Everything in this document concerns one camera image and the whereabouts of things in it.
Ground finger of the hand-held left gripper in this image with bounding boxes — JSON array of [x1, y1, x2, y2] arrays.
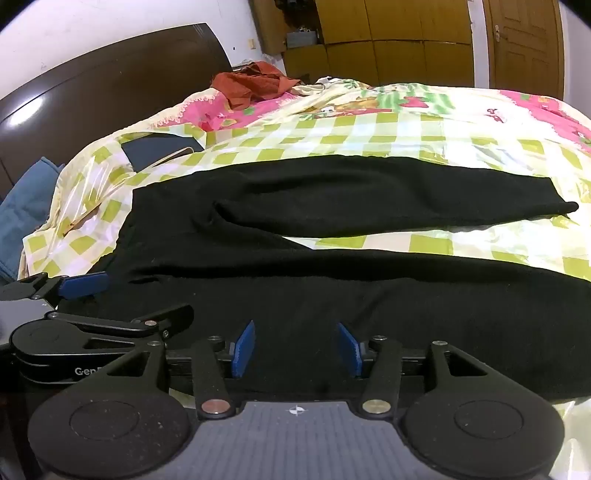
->
[[46, 303, 194, 350], [0, 272, 109, 305]]

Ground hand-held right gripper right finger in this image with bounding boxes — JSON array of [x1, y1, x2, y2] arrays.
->
[[336, 322, 492, 418]]

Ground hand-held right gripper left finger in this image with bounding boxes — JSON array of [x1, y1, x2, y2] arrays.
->
[[108, 320, 257, 420]]

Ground black pants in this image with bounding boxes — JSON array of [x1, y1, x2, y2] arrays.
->
[[58, 154, 591, 402]]

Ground blue pillow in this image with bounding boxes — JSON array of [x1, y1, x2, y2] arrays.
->
[[0, 157, 65, 284]]

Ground green checkered plastic sheet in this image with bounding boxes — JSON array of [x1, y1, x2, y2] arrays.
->
[[18, 111, 591, 416]]

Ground dark blue cushion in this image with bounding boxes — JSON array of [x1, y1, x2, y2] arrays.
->
[[121, 132, 204, 171]]

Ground dark wooden headboard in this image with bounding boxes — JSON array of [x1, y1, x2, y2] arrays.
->
[[0, 23, 234, 199]]

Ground red-brown garment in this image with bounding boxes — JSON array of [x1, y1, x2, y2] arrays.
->
[[211, 60, 301, 110]]

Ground grey box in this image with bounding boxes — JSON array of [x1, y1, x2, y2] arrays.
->
[[286, 30, 321, 47]]

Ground yellow wooden wardrobe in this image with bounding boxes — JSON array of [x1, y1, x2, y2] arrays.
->
[[249, 0, 476, 86]]

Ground brown wooden door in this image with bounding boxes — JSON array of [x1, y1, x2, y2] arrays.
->
[[482, 0, 566, 100]]

